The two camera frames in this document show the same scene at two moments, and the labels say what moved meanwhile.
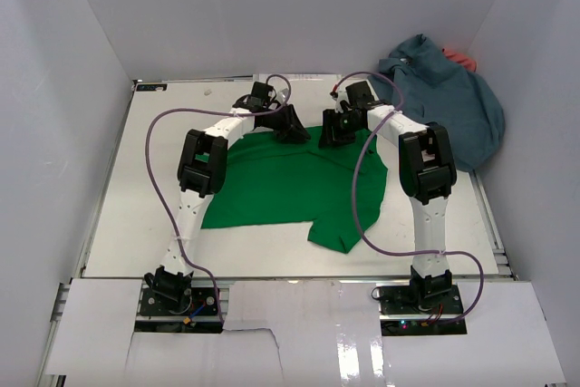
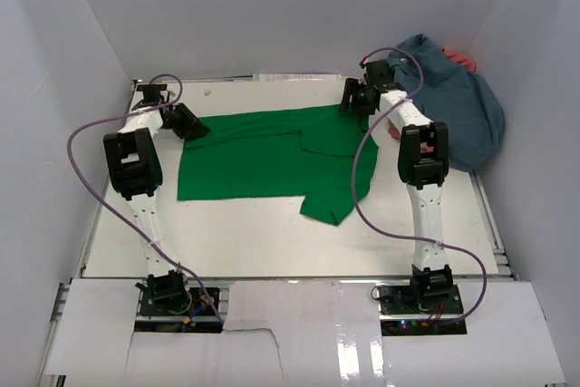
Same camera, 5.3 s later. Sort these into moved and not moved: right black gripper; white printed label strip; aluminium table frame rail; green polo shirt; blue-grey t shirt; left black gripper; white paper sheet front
Moved: left black gripper; green polo shirt; right black gripper
Not moved: blue-grey t shirt; aluminium table frame rail; white paper sheet front; white printed label strip
